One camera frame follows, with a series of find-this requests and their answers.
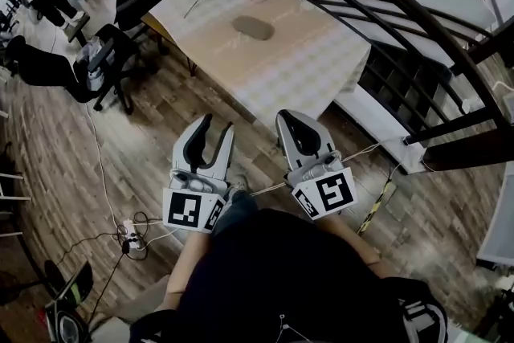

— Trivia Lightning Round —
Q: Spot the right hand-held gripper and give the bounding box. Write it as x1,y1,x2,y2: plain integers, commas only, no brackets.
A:
275,109,358,222

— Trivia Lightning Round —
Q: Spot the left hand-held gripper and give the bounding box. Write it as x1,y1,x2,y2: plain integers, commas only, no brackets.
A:
161,113,235,234

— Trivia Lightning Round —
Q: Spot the person's right forearm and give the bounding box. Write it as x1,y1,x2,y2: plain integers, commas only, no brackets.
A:
316,212,383,268

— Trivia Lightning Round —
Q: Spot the person's left forearm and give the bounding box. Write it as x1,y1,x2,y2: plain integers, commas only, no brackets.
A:
165,229,213,312

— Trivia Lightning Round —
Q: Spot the person's grey shoe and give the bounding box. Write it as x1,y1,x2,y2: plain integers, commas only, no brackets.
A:
223,181,248,202

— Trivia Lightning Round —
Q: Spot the person's jeans leg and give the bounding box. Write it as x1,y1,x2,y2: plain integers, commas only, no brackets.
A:
211,189,259,236

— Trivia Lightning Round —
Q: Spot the white low bench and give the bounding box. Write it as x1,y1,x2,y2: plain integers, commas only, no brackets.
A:
332,84,428,176

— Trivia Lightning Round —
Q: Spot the beige checked tablecloth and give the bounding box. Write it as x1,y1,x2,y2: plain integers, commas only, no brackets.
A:
146,0,372,130

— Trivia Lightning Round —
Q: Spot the yellow and black striped bar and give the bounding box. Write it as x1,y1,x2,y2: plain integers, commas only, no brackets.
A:
354,168,397,236

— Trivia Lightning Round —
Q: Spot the black cubby shelf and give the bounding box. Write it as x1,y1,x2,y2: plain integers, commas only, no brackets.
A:
356,40,455,138

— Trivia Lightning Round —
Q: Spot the white power strip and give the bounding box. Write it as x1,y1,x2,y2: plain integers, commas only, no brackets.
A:
120,218,148,252

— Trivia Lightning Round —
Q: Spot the table with yellow edge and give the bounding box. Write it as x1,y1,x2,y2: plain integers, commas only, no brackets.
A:
140,0,372,148

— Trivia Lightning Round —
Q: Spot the white and grey appliance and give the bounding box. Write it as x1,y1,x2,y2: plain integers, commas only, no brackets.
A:
75,36,116,92

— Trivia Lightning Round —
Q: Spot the person's dark top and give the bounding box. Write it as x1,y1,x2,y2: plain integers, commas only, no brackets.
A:
130,207,406,343

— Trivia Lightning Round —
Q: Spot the black metal curved railing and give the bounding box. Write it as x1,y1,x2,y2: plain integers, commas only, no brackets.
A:
150,0,514,174

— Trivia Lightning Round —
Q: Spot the black chair with green mark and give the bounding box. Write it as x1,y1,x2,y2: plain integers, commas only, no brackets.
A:
36,259,95,343

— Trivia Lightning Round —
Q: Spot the white board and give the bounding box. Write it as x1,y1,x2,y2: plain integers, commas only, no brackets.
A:
475,168,514,267

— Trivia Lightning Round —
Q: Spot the beige cord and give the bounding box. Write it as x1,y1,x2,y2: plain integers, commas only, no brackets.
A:
248,141,406,198

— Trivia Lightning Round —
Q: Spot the white cable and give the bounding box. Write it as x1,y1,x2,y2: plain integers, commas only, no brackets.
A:
82,102,122,228

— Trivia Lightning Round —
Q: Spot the black cable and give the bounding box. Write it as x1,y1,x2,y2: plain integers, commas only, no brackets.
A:
54,212,161,318

